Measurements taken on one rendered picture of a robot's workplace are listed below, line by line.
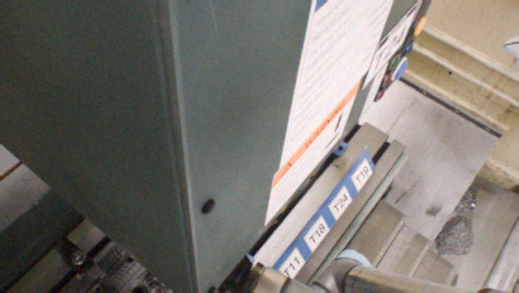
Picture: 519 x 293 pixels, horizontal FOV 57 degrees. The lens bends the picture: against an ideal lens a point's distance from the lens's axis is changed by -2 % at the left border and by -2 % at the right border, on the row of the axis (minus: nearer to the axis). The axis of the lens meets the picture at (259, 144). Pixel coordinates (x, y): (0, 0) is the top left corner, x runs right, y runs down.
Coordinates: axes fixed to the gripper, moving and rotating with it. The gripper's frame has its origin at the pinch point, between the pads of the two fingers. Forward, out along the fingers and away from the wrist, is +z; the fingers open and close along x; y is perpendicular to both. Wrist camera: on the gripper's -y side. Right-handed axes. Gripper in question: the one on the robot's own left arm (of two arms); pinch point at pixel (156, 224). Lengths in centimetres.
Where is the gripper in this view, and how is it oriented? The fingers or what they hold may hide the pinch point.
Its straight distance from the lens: 88.6
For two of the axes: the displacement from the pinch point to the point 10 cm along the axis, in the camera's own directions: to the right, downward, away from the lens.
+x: 4.7, -7.1, 5.3
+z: -8.8, -4.3, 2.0
